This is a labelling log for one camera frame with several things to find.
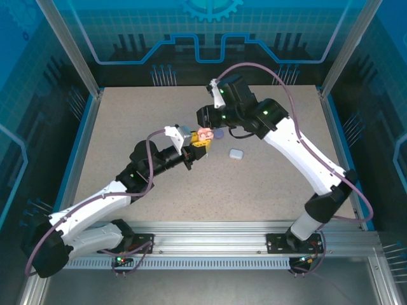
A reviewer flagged pink charging case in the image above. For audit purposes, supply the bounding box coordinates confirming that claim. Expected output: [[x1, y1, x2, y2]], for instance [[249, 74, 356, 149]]
[[196, 126, 213, 141]]

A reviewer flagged blue table edge strip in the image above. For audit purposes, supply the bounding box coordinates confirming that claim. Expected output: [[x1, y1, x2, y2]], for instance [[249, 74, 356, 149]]
[[46, 95, 96, 232], [326, 95, 376, 231]]

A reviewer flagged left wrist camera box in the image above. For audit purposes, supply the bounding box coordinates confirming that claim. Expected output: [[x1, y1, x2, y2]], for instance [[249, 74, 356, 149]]
[[163, 125, 194, 157]]

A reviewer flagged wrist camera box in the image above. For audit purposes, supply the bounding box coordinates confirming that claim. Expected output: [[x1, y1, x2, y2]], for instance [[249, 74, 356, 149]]
[[206, 79, 227, 109], [163, 125, 194, 157]]

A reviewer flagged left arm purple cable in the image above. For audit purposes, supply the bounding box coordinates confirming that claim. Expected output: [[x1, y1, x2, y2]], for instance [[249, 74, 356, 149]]
[[24, 129, 166, 277]]

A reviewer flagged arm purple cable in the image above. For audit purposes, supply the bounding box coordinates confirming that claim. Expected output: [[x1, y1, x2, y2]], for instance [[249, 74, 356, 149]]
[[24, 129, 166, 277], [217, 62, 373, 277]]

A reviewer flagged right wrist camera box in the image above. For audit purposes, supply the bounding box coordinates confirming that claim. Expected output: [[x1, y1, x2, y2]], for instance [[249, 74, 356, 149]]
[[206, 79, 227, 109]]

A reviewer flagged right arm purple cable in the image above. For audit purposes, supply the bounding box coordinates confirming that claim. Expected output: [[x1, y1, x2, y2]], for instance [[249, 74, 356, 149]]
[[217, 62, 373, 277]]

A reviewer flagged aluminium table side rail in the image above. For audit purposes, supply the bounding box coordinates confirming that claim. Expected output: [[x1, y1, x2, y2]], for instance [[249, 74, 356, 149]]
[[55, 90, 105, 231], [319, 91, 366, 229]]

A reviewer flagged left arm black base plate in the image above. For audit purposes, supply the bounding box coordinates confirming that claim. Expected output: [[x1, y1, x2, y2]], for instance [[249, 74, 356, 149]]
[[127, 233, 156, 254]]

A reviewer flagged aluminium frame rail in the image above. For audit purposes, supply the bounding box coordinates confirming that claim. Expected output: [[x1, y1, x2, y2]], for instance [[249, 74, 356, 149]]
[[63, 220, 382, 257]]

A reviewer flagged slotted grey cable duct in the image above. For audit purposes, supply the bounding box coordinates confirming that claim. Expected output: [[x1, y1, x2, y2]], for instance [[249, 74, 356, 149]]
[[65, 257, 295, 271]]

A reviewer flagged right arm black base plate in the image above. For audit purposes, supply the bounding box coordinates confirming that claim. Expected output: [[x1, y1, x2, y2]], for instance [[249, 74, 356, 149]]
[[266, 233, 324, 254]]

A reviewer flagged aluminium frame post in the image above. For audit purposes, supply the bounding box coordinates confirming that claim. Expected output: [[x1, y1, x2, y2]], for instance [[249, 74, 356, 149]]
[[319, 0, 385, 98], [34, 0, 105, 98]]

